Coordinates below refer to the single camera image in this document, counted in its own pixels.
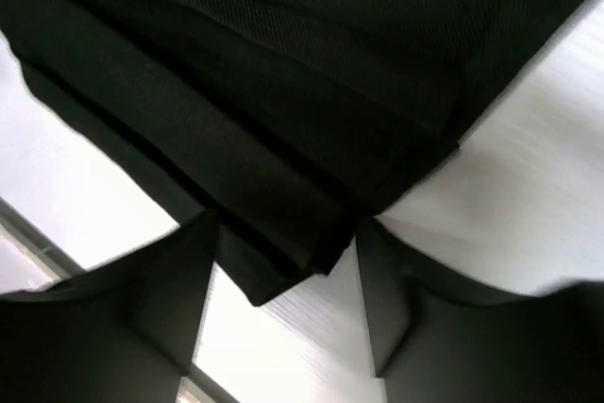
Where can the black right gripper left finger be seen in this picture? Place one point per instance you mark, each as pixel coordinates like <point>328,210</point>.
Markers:
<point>122,332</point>

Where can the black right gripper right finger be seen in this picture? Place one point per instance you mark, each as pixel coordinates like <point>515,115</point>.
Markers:
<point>440,336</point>

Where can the black pleated skirt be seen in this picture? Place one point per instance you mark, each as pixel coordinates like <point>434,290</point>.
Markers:
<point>293,119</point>

